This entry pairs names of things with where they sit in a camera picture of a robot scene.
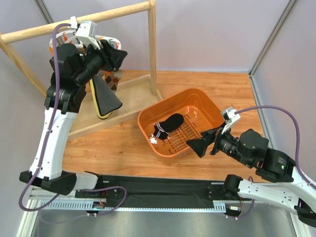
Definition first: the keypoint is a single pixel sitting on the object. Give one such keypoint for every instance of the white round clip hanger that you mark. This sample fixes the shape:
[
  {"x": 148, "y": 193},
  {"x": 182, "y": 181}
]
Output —
[{"x": 63, "y": 37}]

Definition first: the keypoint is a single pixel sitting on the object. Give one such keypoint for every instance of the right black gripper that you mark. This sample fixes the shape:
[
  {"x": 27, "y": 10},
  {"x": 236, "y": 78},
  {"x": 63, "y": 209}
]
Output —
[{"x": 214, "y": 142}]

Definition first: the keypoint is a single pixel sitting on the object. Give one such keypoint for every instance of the black striped ankle sock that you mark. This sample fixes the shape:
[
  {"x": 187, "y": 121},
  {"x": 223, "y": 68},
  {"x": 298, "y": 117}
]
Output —
[{"x": 172, "y": 123}]

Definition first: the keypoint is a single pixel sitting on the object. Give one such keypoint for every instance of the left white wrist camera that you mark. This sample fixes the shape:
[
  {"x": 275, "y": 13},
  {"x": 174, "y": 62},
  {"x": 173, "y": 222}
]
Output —
[{"x": 86, "y": 34}]

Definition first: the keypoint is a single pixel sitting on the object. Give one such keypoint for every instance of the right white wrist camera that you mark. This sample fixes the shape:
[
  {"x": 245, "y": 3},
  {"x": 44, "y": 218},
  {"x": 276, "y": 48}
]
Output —
[{"x": 230, "y": 117}]

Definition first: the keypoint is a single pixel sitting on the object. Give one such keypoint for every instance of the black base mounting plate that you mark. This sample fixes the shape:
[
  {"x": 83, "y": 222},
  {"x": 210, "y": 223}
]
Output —
[{"x": 147, "y": 192}]

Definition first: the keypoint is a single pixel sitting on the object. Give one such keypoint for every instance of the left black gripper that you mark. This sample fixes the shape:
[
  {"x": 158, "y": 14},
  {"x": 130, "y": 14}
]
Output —
[{"x": 106, "y": 55}]

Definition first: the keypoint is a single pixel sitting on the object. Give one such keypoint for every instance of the orange brown argyle sock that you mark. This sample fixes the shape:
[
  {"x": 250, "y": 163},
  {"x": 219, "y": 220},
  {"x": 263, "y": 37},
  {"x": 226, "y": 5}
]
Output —
[{"x": 111, "y": 78}]

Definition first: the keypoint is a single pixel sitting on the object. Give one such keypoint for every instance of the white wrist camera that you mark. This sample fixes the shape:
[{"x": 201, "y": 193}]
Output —
[
  {"x": 230, "y": 117},
  {"x": 86, "y": 34}
]

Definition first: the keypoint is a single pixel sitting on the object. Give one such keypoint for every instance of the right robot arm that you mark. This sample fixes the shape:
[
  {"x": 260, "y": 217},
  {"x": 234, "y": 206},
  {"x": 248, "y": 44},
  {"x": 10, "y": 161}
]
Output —
[{"x": 283, "y": 188}]

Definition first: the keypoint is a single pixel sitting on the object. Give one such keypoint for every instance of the black sock yellow trim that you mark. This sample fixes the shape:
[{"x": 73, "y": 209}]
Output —
[{"x": 104, "y": 99}]

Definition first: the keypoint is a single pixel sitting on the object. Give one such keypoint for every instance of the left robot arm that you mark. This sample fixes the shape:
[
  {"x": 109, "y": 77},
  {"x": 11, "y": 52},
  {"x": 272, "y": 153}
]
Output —
[{"x": 62, "y": 104}]

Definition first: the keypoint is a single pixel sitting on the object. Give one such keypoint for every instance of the orange plastic basket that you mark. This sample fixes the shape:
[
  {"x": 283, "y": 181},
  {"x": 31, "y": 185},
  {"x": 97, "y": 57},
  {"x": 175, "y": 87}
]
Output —
[{"x": 200, "y": 114}]

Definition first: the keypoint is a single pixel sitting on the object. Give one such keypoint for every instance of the wooden drying rack frame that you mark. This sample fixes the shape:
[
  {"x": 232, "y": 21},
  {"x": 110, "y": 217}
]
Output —
[{"x": 135, "y": 94}]

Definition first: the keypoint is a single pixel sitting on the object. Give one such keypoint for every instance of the aluminium slotted rail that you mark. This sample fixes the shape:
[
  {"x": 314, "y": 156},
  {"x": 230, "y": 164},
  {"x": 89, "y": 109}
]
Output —
[{"x": 113, "y": 199}]

